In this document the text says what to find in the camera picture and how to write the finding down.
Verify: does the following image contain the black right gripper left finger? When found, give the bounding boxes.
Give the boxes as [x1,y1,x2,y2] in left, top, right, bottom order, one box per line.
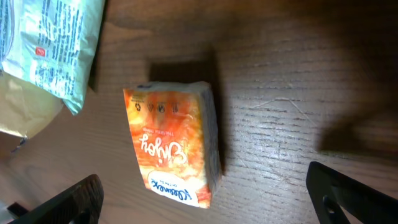
[7,174,104,224]

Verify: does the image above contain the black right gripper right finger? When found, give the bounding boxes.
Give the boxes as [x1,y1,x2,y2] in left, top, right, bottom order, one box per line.
[306,161,397,223]

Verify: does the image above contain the large orange white snack bag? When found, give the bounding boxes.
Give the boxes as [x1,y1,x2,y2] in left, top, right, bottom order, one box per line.
[1,72,63,154]

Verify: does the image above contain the orange red snack packet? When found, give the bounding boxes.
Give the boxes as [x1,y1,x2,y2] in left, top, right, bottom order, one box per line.
[123,82,222,208]

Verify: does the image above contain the green snack packet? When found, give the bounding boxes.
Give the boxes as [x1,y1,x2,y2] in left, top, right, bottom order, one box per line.
[1,0,105,115]

